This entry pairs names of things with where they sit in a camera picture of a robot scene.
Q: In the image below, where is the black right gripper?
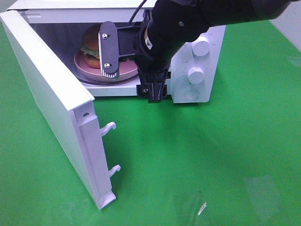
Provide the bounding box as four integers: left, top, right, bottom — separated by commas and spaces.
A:
134, 21, 172, 103

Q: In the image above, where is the pink plate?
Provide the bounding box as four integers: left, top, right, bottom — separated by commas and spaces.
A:
73, 50, 137, 76

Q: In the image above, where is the white microwave knob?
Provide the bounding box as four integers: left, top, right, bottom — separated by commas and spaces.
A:
191, 36, 210, 57
188, 67, 205, 84

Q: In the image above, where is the burger with lettuce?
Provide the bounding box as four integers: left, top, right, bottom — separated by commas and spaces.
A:
80, 24, 101, 69

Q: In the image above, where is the white microwave door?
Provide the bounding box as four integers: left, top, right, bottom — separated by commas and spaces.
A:
0, 10, 120, 209

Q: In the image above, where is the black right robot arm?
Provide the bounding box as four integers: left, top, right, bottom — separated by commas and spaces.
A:
135, 0, 291, 103

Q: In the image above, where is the white microwave oven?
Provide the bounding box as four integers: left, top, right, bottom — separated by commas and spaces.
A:
0, 0, 225, 106

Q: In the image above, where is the glass microwave turntable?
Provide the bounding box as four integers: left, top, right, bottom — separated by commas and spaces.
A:
74, 70, 138, 85

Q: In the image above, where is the clear tape patch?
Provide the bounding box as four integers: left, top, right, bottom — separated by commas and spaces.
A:
172, 190, 207, 217
244, 175, 280, 222

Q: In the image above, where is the black cable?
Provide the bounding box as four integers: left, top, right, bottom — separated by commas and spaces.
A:
128, 0, 148, 24

